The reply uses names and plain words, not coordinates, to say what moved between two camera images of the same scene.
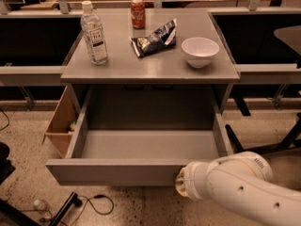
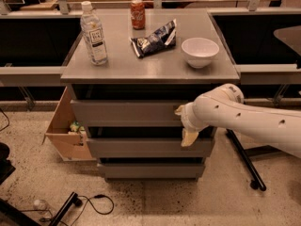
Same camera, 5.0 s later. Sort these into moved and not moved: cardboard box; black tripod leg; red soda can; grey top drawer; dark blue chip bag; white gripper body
Moved: grey top drawer; white gripper body
Not moved: black tripod leg; cardboard box; red soda can; dark blue chip bag
